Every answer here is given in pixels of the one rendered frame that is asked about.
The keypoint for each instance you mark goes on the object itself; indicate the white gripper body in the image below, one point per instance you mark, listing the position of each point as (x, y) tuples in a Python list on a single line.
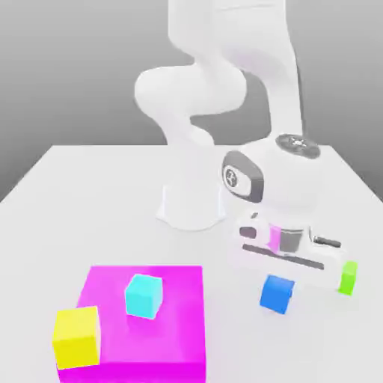
[(302, 269)]

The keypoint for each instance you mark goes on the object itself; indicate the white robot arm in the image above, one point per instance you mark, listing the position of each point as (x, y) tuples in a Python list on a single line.
[(191, 83)]

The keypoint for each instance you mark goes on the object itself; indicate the small blue cube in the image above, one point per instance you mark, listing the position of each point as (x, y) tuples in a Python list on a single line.
[(276, 294)]

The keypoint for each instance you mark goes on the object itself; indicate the small green cube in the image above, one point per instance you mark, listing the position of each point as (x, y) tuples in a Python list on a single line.
[(348, 278)]

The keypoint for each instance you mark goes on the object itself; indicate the small cyan cube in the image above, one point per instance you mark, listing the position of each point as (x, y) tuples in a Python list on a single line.
[(143, 296)]

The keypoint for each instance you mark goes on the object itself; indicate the small yellow cube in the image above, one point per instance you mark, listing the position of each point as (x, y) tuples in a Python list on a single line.
[(76, 338)]

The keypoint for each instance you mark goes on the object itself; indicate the large magenta box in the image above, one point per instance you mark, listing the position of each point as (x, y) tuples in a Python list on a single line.
[(155, 335)]

